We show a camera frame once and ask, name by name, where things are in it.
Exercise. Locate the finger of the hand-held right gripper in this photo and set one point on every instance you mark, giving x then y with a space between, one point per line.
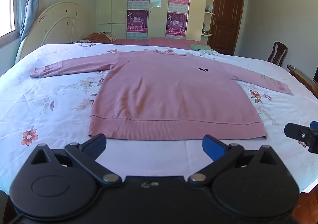
297 132

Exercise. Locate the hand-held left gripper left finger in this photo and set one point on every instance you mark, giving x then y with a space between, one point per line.
94 145

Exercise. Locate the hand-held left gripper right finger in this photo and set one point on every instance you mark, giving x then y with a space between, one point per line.
214 148

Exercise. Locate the pink knit sweater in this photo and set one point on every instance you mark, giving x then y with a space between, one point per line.
161 89

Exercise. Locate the wooden side table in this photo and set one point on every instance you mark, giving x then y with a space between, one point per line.
301 77

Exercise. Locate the white floral bed sheet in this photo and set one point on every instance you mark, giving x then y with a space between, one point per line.
49 94

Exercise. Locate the wooden chair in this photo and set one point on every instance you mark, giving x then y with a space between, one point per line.
277 52

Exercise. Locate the green cloth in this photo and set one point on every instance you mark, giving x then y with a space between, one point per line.
201 47

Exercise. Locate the grey patterned pillow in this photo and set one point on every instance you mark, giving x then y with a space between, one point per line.
77 41

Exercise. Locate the orange striped pillow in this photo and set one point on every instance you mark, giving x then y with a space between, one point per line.
99 37

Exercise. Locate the pink striped blanket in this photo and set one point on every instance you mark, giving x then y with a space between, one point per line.
161 42

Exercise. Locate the white arched headboard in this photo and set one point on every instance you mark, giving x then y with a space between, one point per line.
62 22

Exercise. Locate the brown wooden door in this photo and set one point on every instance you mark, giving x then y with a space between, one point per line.
227 17

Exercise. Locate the cream corner shelves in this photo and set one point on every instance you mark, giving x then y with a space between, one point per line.
210 15

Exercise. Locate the cream wardrobe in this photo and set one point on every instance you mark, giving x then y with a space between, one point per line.
159 22

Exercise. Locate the bottle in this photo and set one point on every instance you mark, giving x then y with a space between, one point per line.
209 8

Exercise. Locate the blue curtain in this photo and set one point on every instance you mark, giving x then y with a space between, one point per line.
29 10

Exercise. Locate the window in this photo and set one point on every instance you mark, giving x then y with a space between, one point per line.
6 2

